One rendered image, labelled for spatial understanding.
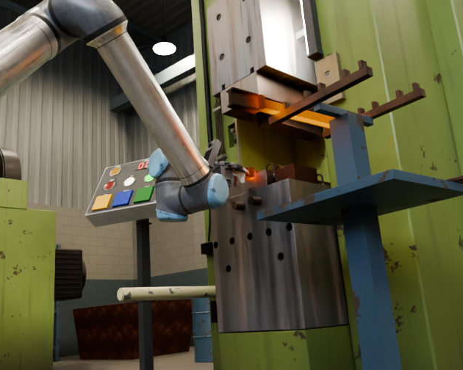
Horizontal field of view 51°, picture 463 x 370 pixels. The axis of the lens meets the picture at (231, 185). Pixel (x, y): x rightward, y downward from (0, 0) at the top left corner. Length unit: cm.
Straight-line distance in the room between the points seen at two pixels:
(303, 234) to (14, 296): 503
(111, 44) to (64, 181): 971
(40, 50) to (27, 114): 971
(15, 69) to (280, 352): 103
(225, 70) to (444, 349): 121
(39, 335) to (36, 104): 603
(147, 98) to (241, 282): 70
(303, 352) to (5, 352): 501
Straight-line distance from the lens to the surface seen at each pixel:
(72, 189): 1093
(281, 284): 148
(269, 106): 123
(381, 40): 167
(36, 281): 630
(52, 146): 1096
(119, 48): 122
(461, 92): 197
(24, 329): 624
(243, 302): 160
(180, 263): 1038
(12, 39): 120
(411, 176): 102
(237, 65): 187
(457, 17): 209
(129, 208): 193
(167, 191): 140
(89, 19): 121
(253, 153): 201
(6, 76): 115
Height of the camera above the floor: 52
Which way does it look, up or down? 15 degrees up
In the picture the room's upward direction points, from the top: 4 degrees counter-clockwise
